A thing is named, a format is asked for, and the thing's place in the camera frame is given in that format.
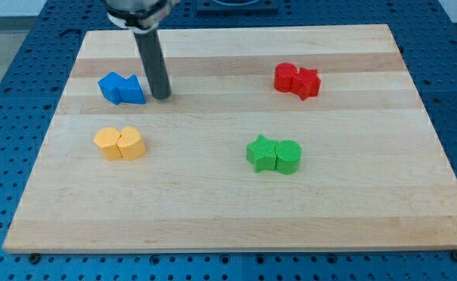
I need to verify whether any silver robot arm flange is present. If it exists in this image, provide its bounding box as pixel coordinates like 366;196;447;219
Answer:
103;0;180;33

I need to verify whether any green star block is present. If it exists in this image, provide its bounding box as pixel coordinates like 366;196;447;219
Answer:
246;134;278;173

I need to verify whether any red star block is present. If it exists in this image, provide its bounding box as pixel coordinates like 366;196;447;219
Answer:
291;67;321;101

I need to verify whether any green cylinder block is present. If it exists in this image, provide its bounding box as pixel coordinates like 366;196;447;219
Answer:
275;140;302;175

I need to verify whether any light wooden board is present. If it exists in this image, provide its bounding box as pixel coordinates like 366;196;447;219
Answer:
3;24;457;254

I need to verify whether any red cylinder block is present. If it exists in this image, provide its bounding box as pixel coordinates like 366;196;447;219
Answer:
274;62;298;92

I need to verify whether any yellow heart block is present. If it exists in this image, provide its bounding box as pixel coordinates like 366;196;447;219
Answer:
117;126;147;160

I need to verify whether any blue triangle block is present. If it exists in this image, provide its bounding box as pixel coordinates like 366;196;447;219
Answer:
117;75;147;105

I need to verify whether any yellow pentagon block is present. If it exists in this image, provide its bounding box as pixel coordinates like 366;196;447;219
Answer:
93;126;122;161

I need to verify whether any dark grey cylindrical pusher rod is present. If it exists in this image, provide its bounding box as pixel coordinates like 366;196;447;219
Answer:
134;30;172;100

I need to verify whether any blue cube block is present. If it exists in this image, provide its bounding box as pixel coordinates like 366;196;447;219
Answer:
97;72;125;105

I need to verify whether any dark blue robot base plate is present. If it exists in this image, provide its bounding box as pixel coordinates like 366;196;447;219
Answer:
196;0;280;15

